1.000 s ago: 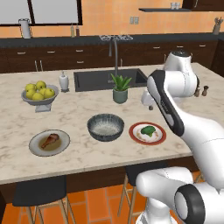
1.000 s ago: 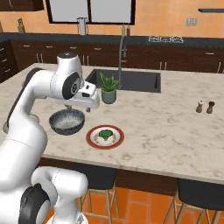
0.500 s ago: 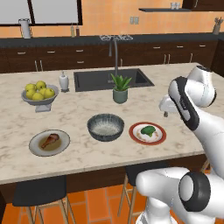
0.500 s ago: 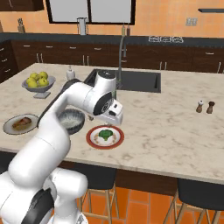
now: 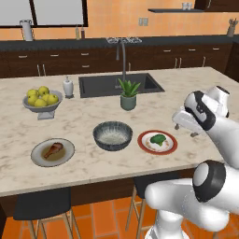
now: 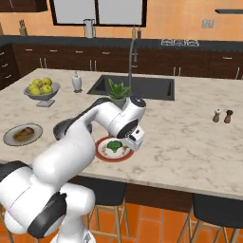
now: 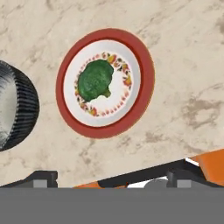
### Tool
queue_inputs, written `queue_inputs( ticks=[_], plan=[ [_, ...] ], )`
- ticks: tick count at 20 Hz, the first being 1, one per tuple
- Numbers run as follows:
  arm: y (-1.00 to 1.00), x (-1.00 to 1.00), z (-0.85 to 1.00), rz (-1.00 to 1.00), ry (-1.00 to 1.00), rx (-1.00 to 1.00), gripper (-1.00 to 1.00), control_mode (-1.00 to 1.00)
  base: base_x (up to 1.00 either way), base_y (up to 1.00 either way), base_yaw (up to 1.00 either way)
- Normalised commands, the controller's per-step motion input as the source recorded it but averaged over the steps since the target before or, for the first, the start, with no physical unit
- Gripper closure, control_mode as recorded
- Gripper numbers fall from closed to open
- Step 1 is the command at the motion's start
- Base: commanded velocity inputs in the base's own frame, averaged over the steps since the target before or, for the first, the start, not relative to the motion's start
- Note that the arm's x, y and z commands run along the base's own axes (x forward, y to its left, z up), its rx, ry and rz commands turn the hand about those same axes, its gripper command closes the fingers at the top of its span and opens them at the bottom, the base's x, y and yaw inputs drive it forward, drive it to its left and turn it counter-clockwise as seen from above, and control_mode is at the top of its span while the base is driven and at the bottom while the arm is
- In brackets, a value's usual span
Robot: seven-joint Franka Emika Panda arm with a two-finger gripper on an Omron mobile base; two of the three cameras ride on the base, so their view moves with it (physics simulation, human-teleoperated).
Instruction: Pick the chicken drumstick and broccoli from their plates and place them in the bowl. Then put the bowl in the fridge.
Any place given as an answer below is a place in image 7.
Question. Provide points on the green broccoli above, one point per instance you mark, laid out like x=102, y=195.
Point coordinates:
x=94, y=80

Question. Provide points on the black ribbed bowl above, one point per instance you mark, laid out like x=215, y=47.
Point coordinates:
x=24, y=105

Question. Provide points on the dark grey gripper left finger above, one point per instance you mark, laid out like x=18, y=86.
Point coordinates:
x=45, y=177

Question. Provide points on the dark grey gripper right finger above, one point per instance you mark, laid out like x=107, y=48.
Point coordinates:
x=180, y=176

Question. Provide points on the orange cupboard front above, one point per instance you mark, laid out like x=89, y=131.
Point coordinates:
x=214, y=166

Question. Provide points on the red rimmed white plate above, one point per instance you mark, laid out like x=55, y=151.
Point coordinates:
x=137, y=87

